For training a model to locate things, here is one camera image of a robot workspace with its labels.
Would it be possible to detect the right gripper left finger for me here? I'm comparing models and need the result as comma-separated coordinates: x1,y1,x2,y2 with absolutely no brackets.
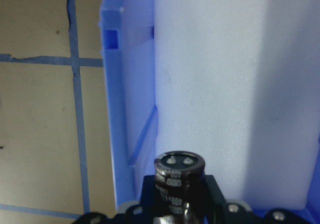
73,175,155,224

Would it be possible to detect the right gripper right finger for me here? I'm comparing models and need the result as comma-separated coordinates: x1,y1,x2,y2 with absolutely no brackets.
203,175,320,223

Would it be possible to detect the dark brown capacitor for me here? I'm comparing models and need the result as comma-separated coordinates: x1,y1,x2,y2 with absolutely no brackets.
153,151,205,223

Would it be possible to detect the white foam insert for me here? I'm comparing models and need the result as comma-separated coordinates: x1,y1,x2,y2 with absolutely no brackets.
154,0,320,209

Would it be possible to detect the blue plastic bin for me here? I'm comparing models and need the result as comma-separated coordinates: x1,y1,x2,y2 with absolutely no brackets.
98,0,320,224

